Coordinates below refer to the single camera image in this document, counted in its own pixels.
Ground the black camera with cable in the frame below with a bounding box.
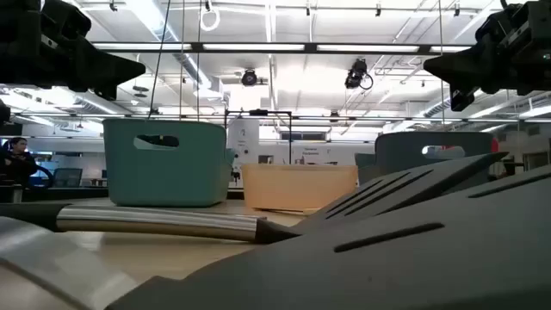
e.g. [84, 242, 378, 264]
[344, 58, 375, 91]

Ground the white cable ring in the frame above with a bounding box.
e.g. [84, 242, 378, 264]
[199, 4, 221, 33]

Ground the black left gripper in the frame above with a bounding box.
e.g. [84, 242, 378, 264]
[0, 0, 146, 101]

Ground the person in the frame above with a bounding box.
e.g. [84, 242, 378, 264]
[0, 136, 40, 187]

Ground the green plastic bin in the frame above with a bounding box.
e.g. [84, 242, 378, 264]
[102, 118, 236, 208]

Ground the black hanging cable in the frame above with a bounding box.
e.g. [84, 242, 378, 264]
[147, 0, 172, 120]

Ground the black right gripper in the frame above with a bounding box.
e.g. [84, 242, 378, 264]
[424, 0, 551, 112]

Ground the black spatula red-marked handle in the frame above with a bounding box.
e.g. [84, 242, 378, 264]
[0, 165, 551, 310]

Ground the round black ceiling camera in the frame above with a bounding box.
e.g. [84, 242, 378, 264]
[240, 67, 259, 88]

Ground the dark blue plastic bin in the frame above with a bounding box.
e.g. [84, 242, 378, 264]
[354, 131, 496, 187]

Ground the orange translucent plastic bin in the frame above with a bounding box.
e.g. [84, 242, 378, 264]
[240, 163, 360, 215]

